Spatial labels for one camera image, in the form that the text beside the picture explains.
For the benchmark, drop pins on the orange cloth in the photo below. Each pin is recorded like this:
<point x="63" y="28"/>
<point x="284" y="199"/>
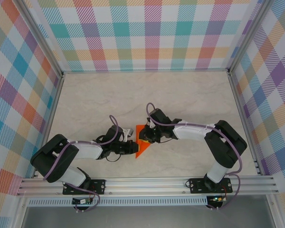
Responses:
<point x="140" y="149"/>

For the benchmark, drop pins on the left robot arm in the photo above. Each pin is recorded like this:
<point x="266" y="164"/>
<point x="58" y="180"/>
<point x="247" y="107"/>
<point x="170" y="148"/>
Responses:
<point x="52" y="156"/>

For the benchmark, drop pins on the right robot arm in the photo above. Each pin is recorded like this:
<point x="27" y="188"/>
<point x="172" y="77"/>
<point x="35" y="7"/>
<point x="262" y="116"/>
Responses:
<point x="228" y="142"/>

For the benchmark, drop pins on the clear plastic box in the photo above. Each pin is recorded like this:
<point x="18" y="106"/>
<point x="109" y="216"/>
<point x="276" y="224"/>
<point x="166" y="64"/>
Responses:
<point x="131" y="132"/>

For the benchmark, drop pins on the small circuit board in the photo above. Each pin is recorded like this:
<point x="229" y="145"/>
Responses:
<point x="217" y="199"/>
<point x="82" y="201"/>

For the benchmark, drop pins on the grey metal panel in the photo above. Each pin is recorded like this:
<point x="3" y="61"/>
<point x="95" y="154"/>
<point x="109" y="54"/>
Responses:
<point x="145" y="218"/>

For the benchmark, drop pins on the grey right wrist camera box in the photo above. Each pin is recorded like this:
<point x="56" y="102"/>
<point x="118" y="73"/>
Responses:
<point x="149" y="125"/>

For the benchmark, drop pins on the aluminium mounting rail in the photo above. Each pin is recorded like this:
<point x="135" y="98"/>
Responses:
<point x="145" y="186"/>

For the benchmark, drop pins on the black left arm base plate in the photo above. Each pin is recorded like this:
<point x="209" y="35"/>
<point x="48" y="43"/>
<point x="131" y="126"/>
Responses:
<point x="98" y="186"/>

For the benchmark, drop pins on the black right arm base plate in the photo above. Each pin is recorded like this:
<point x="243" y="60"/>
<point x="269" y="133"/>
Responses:
<point x="197" y="185"/>

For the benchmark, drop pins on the aluminium table edge rail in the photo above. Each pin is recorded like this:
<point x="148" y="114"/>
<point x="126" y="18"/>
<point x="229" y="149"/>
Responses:
<point x="145" y="70"/>
<point x="48" y="126"/>
<point x="242" y="118"/>

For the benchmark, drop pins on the aluminium frame post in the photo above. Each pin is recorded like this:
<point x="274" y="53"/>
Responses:
<point x="40" y="35"/>
<point x="248" y="35"/>

